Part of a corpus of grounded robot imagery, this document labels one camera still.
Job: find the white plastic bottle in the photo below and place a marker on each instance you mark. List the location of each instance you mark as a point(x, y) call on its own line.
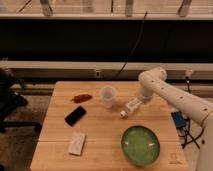
point(130, 107)

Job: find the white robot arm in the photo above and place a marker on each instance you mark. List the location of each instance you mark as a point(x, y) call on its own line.
point(198, 109)

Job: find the green ceramic bowl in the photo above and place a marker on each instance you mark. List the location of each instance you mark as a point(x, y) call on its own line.
point(140, 145)

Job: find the translucent plastic cup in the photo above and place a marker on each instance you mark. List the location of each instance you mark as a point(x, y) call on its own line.
point(108, 96)

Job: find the red-brown snack packet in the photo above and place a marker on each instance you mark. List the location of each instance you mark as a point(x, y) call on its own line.
point(81, 98)

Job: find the black smartphone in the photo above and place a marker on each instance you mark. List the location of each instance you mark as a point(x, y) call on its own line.
point(75, 116)

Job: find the blue connector box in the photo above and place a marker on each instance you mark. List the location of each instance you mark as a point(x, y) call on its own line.
point(178, 119)

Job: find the black office chair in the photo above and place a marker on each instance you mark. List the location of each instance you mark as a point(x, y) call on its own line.
point(10, 100)

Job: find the wall power outlet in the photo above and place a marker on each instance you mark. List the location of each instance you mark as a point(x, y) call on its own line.
point(98, 74)

